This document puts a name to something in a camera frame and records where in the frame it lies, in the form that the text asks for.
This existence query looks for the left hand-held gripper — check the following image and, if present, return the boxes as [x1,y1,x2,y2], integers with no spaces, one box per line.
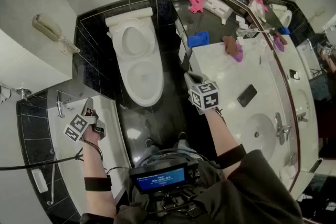
[64,97,107,143]

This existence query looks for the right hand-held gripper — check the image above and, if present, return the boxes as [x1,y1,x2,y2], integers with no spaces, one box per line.
[183,72,220,115]

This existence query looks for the blue cloth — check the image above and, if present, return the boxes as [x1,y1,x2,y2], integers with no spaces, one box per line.
[187,30,211,48]

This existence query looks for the person's left forearm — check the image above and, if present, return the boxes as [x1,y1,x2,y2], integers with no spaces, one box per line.
[80,127,118,218]

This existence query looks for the person's right forearm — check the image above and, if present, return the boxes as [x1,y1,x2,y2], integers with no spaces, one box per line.
[203,106,246,179]

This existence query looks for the white toilet bowl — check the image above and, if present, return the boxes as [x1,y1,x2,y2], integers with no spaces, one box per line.
[109,17,165,108]

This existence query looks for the chrome toilet paper holder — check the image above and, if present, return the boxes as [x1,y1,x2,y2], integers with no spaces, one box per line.
[175,19,194,71]

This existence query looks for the white toilet lid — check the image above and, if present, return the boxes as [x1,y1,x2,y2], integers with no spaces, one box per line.
[121,25,145,55]

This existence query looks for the purple cloth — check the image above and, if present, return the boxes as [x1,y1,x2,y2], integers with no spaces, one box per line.
[230,43,244,63]

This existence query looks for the black smartphone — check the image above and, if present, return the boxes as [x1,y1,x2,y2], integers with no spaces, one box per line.
[237,84,258,108]

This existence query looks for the chrome shower valve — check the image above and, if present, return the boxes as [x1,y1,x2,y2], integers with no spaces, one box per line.
[15,83,32,100]

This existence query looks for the white bathtub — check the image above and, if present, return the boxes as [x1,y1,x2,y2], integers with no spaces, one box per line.
[47,88,132,208]

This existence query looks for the pink cloth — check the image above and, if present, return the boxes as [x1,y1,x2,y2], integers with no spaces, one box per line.
[189,0,205,14]

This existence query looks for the clear amenity tray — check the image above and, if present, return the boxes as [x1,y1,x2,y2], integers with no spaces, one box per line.
[203,0,232,25]

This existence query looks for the black left armband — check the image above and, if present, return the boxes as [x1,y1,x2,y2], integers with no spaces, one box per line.
[83,177,112,192]

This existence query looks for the black armband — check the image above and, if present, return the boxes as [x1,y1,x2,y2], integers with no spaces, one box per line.
[83,177,112,192]
[217,144,247,169]

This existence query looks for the chrome grab bar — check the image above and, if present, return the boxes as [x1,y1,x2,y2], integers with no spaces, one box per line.
[46,149,57,205]

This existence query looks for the black light stand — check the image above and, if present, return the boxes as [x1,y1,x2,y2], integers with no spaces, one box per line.
[0,154,85,171]

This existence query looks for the black right armband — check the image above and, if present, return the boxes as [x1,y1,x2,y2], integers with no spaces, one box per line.
[217,144,247,169]

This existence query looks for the white sink basin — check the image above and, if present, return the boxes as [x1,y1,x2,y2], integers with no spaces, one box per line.
[243,113,277,158]

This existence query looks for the chrome sink faucet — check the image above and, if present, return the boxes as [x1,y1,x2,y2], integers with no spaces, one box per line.
[274,112,292,145]

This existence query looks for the person's dark jacket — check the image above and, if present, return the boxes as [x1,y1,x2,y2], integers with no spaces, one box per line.
[80,149,305,224]

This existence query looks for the folded white hand towel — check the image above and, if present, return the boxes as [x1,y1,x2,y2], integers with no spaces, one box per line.
[278,165,297,184]

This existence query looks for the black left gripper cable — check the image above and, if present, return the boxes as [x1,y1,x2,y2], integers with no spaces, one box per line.
[78,138,132,176]

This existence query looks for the white phone wall plate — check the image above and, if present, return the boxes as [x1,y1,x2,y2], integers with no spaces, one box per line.
[58,40,71,56]

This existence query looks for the white wall soap holder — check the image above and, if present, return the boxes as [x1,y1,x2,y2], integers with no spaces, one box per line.
[31,168,49,194]

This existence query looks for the beige wall telephone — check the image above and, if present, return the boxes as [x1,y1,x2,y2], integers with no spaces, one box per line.
[32,13,81,55]

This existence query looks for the black recorder with screen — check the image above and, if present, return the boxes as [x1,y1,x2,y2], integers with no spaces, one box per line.
[129,157,200,195]

